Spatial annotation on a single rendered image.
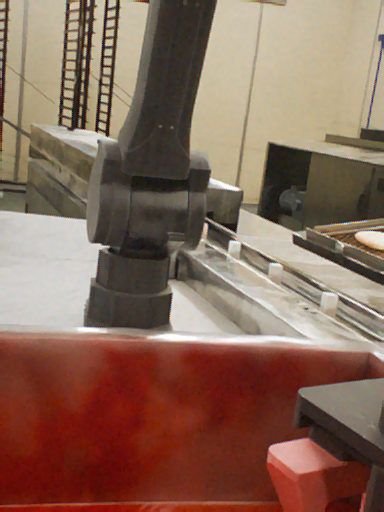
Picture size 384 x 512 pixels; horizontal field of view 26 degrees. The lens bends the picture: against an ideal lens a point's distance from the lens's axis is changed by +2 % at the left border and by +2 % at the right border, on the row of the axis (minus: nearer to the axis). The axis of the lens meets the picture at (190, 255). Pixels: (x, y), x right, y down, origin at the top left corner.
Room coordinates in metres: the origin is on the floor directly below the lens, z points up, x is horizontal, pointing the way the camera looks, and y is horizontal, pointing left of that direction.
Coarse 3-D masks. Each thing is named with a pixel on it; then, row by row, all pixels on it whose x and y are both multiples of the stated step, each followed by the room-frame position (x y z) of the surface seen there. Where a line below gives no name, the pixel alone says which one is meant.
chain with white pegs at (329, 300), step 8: (16, 128) 3.43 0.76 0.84; (232, 248) 1.13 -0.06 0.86; (240, 248) 1.13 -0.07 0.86; (232, 256) 1.13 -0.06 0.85; (272, 264) 1.00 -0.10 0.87; (272, 272) 1.00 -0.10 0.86; (280, 272) 1.00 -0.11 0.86; (272, 280) 0.99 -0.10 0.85; (280, 280) 1.00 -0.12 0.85; (328, 296) 0.86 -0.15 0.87; (336, 296) 0.87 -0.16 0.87; (328, 304) 0.86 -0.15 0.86; (328, 312) 0.86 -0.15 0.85
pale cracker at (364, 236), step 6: (360, 234) 1.11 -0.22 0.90; (366, 234) 1.10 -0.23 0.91; (372, 234) 1.09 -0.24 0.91; (378, 234) 1.09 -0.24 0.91; (360, 240) 1.09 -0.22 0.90; (366, 240) 1.08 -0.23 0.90; (372, 240) 1.07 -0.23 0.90; (378, 240) 1.06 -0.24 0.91; (372, 246) 1.06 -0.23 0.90; (378, 246) 1.05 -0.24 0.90
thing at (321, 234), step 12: (324, 228) 1.15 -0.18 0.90; (336, 228) 1.16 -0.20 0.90; (348, 228) 1.16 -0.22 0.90; (360, 228) 1.17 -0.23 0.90; (372, 228) 1.17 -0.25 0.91; (312, 240) 1.13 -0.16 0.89; (324, 240) 1.09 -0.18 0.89; (336, 240) 1.06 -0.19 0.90; (348, 240) 1.11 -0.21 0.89; (348, 252) 1.03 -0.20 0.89; (360, 252) 1.00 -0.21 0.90; (372, 252) 1.05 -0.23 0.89; (372, 264) 0.98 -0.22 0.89
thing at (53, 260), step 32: (0, 224) 1.32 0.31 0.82; (32, 224) 1.35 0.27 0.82; (64, 224) 1.39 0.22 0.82; (0, 256) 1.08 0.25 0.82; (32, 256) 1.11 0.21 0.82; (64, 256) 1.13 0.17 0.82; (96, 256) 1.16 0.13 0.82; (0, 288) 0.92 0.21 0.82; (32, 288) 0.93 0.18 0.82; (64, 288) 0.95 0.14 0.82; (0, 320) 0.79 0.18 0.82; (32, 320) 0.80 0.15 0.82; (64, 320) 0.82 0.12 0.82; (192, 320) 0.88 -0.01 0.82; (224, 320) 0.89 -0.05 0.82
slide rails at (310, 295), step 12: (216, 240) 1.24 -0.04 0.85; (240, 252) 1.17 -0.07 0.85; (252, 264) 1.09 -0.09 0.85; (264, 264) 1.10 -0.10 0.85; (300, 288) 0.97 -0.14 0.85; (312, 300) 0.92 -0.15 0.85; (336, 312) 0.87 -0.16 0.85; (348, 312) 0.88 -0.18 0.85; (348, 324) 0.84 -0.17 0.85; (360, 324) 0.83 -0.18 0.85; (372, 324) 0.84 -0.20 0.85; (372, 336) 0.80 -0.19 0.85
